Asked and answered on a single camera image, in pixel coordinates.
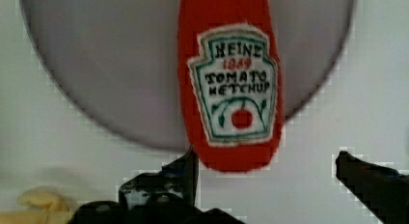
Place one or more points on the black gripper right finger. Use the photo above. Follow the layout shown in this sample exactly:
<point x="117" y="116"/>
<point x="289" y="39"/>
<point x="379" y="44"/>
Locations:
<point x="383" y="190"/>

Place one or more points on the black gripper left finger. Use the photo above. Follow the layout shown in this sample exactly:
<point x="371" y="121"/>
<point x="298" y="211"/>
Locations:
<point x="164" y="197"/>

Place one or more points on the yellow plush banana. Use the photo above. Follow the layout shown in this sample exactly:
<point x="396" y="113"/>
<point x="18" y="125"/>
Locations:
<point x="42" y="208"/>

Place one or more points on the red plush ketchup bottle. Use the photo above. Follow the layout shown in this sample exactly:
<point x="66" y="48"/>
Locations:
<point x="230" y="82"/>

